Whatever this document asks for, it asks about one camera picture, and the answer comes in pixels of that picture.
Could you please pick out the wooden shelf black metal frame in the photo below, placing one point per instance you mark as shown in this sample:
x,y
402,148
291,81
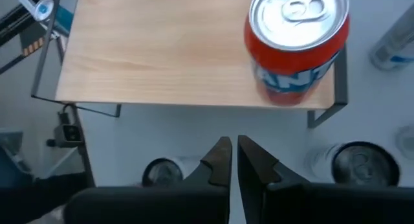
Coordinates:
x,y
161,55

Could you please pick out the black mat hazard stripes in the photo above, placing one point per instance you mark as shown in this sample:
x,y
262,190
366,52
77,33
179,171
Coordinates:
x,y
30,39

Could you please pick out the orange Fanta soda can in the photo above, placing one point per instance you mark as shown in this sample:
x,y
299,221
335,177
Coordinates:
x,y
291,62

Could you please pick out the small table-level camera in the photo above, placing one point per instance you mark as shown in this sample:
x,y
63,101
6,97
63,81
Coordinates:
x,y
68,135

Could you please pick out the white Celsius Arctic can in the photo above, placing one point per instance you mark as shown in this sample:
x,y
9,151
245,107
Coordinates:
x,y
365,165

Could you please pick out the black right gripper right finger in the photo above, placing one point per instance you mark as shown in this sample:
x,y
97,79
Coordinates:
x,y
323,208

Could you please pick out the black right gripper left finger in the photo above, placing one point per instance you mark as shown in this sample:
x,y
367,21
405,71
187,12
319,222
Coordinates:
x,y
145,208

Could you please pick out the white Celsius can red print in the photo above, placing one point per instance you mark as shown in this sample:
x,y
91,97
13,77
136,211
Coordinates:
x,y
161,173

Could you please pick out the blue floor bin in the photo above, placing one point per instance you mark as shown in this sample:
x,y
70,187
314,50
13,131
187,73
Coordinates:
x,y
64,21

